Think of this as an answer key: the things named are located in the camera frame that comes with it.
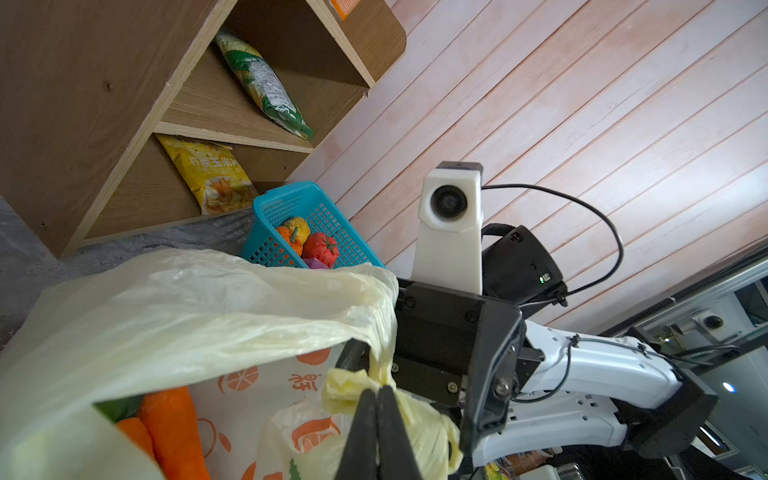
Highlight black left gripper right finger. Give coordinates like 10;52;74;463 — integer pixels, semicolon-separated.
377;386;422;480

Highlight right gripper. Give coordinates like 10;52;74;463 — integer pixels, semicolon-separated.
335;278;544;457

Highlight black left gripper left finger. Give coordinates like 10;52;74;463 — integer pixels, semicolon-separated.
335;390;378;480

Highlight toy carrot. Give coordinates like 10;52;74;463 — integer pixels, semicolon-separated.
94;386;210;479

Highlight orange toy pumpkin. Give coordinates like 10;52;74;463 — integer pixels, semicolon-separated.
276;226;303;256

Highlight yellow plastic grocery bag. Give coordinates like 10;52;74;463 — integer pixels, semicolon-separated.
0;247;464;480

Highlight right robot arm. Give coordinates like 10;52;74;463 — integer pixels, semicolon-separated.
395;223;718;465

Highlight red toy tomato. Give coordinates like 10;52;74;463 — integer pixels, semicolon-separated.
302;232;340;268

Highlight yellow toy pepper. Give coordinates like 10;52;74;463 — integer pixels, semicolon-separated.
282;217;311;244

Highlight teal plastic basket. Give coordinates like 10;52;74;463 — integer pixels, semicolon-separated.
240;182;383;268

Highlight yellow chips packet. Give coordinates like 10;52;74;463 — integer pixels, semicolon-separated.
155;134;259;216

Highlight green snack packet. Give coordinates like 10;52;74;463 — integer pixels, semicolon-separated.
215;28;315;141

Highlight orange soda can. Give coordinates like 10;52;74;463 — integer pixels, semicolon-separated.
329;0;360;21

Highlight wooden shelf unit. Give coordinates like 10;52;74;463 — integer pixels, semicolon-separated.
1;1;406;257

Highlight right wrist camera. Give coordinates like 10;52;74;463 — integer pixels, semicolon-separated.
411;161;483;295

